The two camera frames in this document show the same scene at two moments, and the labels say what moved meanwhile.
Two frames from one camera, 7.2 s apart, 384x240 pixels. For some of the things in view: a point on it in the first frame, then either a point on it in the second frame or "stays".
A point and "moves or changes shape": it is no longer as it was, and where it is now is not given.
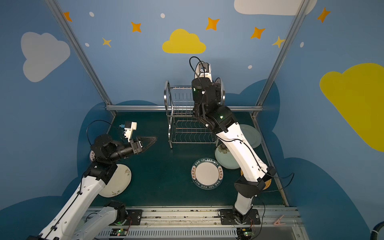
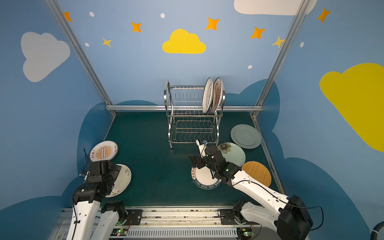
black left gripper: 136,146 -> 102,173
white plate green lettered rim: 207,173 stays
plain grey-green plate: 252,136 stays
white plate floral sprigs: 118,182 stays
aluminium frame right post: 299,18 stays
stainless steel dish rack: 183,126 stays
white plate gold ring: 208,71 moves or changes shape
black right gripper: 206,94 -> 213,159
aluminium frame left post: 69,31 stays
